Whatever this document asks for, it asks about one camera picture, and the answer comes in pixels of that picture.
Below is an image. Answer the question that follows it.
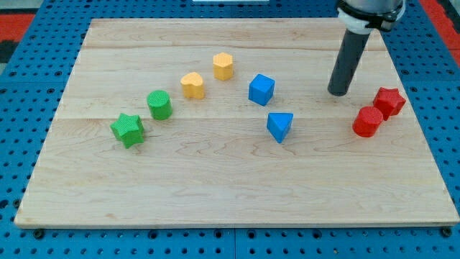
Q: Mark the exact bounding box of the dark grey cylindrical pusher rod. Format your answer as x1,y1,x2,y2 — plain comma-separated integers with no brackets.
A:
328,29,369,96

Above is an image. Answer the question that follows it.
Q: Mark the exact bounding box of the red star block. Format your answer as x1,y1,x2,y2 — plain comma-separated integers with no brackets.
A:
373,87,406,121

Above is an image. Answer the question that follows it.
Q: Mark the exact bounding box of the green star block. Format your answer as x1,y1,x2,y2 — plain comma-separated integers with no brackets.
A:
110,113,144,149

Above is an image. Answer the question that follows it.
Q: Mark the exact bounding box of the red cylinder block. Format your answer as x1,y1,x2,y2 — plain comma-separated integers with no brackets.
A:
352,106,383,137

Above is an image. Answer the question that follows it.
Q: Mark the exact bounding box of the blue cube block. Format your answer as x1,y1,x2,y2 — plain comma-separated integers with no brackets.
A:
248,74,275,106

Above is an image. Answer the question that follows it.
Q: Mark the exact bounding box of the blue triangle block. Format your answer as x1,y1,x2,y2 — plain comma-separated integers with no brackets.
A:
267,112,293,143

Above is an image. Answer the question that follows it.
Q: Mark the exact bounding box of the yellow hexagon block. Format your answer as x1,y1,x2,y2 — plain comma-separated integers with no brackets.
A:
213,53,234,81

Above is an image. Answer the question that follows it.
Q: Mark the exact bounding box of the yellow heart block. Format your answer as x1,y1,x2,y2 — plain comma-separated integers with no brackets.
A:
180,72,205,99

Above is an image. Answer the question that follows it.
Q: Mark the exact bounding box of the green cylinder block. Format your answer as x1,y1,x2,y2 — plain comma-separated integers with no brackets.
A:
147,90,173,120

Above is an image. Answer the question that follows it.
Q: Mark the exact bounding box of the light wooden board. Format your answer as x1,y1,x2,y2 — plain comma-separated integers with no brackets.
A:
15,18,459,229

